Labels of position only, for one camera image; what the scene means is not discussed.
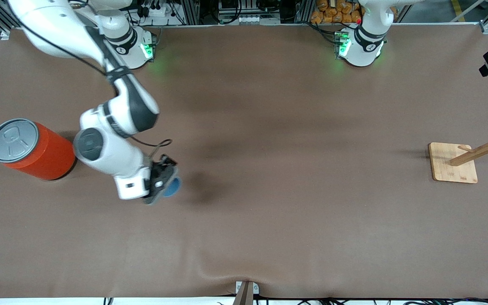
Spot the light blue plastic cup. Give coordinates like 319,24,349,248
163,177,182,198

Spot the wooden cup rack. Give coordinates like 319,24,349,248
429,114,488,184

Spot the brown table mat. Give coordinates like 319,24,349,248
0,25,488,299

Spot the orange can with grey lid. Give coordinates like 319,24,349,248
0,118,76,181

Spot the white power strip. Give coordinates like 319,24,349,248
140,3,177,18

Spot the orange brown bread pile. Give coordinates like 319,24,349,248
311,0,362,24

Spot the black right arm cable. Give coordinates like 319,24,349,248
24,13,173,159

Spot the metal table edge bracket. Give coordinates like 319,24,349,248
232,280,260,305

